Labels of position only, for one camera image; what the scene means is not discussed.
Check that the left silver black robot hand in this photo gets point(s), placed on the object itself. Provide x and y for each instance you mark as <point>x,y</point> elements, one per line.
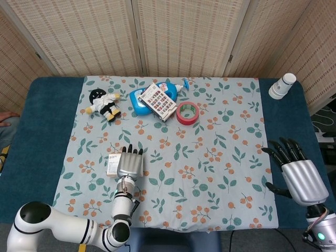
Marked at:
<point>130,165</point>

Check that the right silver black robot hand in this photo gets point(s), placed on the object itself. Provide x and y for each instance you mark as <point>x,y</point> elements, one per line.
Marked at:
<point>304,181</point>

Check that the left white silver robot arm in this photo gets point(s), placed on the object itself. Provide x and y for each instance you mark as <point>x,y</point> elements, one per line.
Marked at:
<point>65,228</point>

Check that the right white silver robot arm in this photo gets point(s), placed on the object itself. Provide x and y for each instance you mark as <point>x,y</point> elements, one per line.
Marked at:
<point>321,231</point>

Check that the white power strip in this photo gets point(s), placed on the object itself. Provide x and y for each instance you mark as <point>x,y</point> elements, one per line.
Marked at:
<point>326,137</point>

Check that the floral leaf berry tablecloth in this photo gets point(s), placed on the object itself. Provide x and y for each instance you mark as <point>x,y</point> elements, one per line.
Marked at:
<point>183,162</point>

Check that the blue detergent pump bottle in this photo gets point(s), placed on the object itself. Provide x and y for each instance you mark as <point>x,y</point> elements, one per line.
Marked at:
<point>135,103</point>

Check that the black white yellow plush toy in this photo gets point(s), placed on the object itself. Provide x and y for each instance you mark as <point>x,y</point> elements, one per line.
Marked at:
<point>103,103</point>

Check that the red tape roll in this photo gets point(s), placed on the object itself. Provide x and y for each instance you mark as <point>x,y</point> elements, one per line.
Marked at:
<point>181,118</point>

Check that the white paper cup stack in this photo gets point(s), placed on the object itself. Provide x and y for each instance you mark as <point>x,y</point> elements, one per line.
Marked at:
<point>281,86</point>

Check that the dark teal table cover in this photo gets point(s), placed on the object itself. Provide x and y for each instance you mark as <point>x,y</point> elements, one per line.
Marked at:
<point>47,110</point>

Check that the person in jeans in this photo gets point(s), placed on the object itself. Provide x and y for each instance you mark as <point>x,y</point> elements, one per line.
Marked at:
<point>6,131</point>

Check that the beige woven folding screen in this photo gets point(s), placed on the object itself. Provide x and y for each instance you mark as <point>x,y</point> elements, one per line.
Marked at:
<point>183,34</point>

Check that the metal screen hinge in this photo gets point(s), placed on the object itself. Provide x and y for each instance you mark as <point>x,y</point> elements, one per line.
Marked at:
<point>230,58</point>
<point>38,55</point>

